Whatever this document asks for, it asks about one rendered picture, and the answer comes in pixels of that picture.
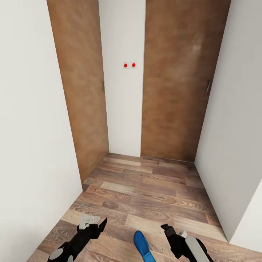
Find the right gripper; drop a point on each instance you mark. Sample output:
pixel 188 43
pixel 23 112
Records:
pixel 172 238

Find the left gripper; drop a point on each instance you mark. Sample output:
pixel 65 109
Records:
pixel 91 232

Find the sandal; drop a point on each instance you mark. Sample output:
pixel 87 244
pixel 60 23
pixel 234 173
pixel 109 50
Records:
pixel 142 246

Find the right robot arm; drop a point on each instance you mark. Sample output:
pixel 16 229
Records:
pixel 189 246

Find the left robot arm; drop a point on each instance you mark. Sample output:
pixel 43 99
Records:
pixel 86 230

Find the sliding door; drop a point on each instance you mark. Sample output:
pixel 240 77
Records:
pixel 77 36
pixel 181 49

